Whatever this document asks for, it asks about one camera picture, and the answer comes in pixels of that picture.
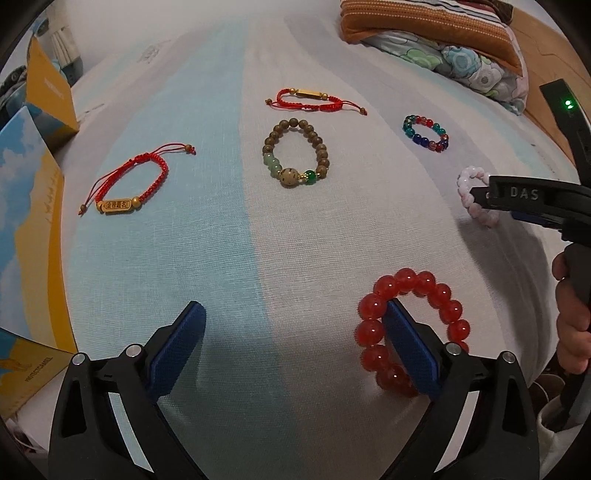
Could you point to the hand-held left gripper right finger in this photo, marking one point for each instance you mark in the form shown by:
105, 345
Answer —
411, 350

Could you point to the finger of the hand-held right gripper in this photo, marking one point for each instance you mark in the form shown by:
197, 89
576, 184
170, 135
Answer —
535, 218
521, 194

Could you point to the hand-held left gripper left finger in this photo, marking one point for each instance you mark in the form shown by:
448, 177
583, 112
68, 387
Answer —
178, 346

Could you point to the sky print cardboard box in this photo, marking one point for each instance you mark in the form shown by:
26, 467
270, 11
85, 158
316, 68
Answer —
27, 207

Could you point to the person's right hand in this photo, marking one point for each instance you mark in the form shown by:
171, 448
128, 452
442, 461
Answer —
570, 332

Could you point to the floral blanket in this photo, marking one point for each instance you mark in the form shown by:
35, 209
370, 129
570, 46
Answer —
466, 62

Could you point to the stack of folded blankets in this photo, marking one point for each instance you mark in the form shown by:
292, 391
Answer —
415, 21

